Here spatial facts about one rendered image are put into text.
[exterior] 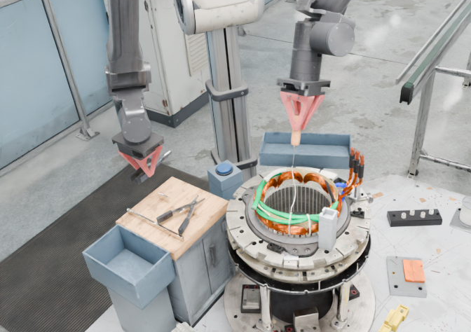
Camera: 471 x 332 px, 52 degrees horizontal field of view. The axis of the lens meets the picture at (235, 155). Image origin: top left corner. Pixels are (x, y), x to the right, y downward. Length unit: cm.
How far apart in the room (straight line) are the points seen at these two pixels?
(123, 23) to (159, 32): 233
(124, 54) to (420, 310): 94
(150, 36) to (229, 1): 198
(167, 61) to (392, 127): 155
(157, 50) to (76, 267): 143
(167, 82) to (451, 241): 227
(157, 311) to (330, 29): 74
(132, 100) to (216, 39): 45
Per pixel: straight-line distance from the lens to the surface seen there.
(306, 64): 93
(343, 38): 88
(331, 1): 94
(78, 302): 249
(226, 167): 132
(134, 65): 94
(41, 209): 310
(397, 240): 151
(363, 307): 131
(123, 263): 121
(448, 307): 138
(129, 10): 83
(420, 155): 294
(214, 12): 127
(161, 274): 110
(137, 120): 93
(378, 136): 331
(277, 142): 143
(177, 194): 123
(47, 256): 277
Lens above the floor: 185
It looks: 36 degrees down
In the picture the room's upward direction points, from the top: 6 degrees counter-clockwise
